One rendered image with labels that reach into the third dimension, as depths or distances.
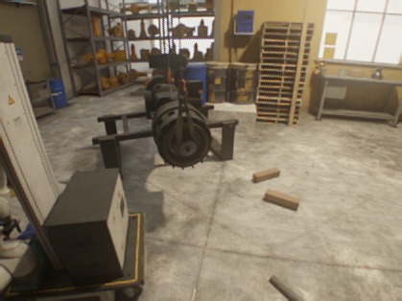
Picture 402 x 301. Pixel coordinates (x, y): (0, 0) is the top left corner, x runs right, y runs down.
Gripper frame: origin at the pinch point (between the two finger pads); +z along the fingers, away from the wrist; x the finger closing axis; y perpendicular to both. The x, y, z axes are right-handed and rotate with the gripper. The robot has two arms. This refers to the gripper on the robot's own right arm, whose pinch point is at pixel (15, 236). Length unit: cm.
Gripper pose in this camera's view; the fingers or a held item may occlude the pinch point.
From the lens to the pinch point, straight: 224.3
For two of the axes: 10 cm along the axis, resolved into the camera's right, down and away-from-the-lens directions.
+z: 0.0, 8.9, 4.5
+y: 9.8, -0.9, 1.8
